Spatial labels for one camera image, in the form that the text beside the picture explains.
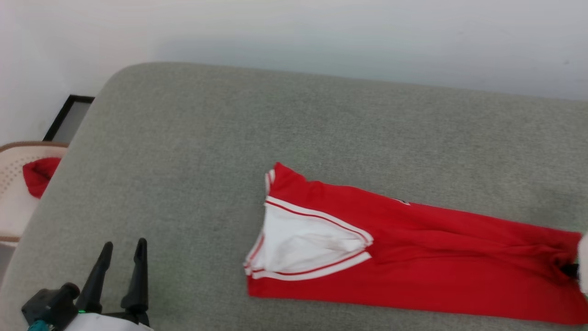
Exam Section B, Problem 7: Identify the red and white jersey garment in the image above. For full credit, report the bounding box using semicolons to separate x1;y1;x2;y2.
243;162;588;326

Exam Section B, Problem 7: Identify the black framed panel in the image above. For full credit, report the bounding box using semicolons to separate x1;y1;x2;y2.
42;94;96;143

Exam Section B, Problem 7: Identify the red cloth in basket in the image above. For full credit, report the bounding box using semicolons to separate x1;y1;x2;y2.
22;157;62;200

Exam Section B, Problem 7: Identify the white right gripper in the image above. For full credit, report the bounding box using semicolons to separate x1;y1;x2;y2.
560;231;588;296

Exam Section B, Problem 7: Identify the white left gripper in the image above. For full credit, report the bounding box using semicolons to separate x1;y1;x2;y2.
63;238;155;331

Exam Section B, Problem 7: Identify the beige plastic laundry basket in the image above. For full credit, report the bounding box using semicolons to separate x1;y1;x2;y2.
0;141;70;249

